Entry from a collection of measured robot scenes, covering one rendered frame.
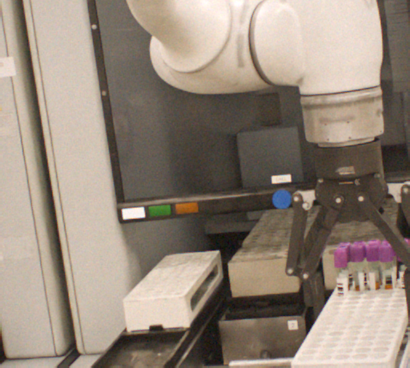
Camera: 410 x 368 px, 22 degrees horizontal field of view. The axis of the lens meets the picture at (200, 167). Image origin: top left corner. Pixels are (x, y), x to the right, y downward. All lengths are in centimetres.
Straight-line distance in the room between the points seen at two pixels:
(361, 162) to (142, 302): 57
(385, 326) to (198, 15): 40
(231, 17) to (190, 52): 6
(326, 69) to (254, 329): 62
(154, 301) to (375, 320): 51
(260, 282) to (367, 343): 60
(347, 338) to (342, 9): 35
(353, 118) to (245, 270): 61
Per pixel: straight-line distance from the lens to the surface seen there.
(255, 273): 170
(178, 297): 161
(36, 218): 179
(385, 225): 120
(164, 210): 170
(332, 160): 117
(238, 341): 166
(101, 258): 177
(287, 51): 116
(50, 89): 175
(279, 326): 164
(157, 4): 107
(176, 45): 118
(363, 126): 116
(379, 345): 112
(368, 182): 119
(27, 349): 186
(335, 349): 111
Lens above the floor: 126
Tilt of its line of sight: 8 degrees down
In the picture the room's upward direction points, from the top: 8 degrees counter-clockwise
